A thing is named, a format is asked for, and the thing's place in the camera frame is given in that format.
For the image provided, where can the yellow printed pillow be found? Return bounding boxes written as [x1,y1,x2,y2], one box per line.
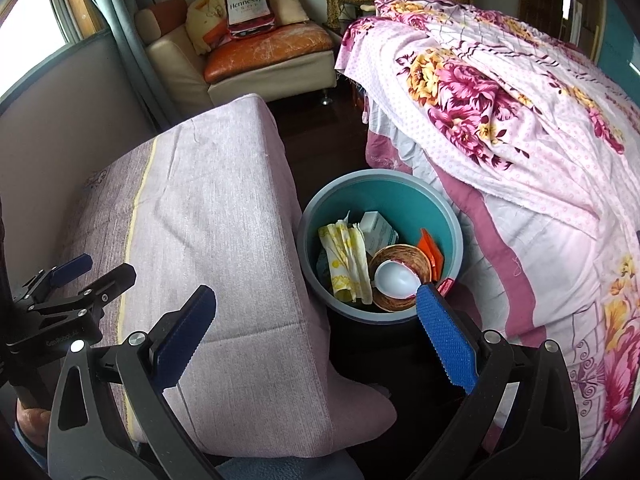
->
[186,0,228,56]

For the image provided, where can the orange sofa armrest pad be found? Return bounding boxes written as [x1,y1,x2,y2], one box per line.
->
[135,0,187,36]

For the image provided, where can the grey padded panel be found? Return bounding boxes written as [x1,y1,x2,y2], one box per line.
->
[0,30,161,281]

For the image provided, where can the white wrapper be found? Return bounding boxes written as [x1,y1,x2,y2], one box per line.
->
[318,217,373,303]

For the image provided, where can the cream leather sofa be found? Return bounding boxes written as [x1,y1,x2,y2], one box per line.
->
[135,0,337,116]

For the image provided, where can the light blue carton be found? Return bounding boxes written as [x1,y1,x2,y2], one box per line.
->
[357,211,399,256]

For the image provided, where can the person's blue trousers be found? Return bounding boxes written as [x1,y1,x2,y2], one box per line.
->
[215,452,366,480]

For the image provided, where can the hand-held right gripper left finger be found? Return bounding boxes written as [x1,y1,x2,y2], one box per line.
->
[47,285,218,480]

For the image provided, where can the cream pillow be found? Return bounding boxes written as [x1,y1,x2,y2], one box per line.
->
[272,0,311,25]

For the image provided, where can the red bottle-shaped pillow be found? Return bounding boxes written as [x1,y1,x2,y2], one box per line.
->
[222,0,278,41]

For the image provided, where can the orange seat cushion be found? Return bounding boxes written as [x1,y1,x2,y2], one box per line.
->
[204,22,333,83]

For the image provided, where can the person's left hand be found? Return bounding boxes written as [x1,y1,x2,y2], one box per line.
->
[15,400,51,456]

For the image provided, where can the window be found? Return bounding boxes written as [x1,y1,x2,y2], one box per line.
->
[0,0,71,91]

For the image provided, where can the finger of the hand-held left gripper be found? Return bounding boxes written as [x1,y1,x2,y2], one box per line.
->
[80,262,137,313]
[12,254,93,302]

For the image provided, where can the teal curtain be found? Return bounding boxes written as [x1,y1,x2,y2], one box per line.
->
[72,0,176,131]

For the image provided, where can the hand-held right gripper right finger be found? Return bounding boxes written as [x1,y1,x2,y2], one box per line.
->
[415,282,583,480]

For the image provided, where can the pink and white quilt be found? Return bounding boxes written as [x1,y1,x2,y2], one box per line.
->
[365,95,640,476]

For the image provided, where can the orange snack packet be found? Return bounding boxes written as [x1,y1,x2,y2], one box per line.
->
[417,228,445,281]

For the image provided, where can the teal trash bin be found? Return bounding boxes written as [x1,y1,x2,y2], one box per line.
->
[298,170,468,322]

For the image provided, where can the pink paper cup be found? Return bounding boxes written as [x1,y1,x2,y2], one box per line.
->
[369,244,433,313]

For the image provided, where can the floral pink bedsheet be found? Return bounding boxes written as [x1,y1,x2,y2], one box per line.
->
[334,0,640,256]

